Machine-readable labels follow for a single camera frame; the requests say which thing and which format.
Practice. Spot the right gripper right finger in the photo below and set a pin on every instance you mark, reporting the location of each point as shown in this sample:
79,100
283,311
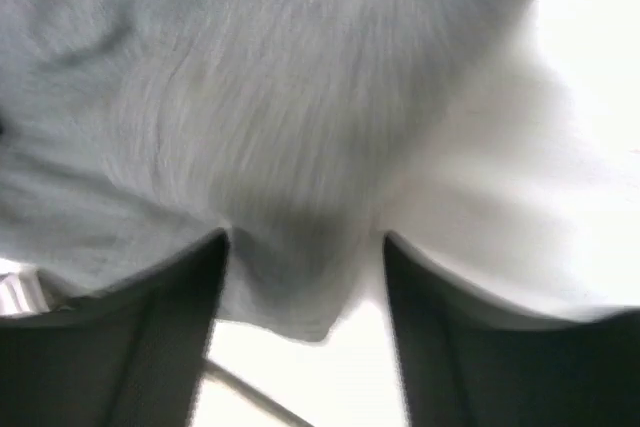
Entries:
467,362

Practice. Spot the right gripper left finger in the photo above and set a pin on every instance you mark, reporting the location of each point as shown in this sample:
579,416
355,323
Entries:
130,357

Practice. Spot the grey shorts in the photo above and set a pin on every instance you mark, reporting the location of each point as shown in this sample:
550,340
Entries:
130,129

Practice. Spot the aluminium frame rail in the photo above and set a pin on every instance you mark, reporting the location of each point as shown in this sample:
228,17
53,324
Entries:
254,396

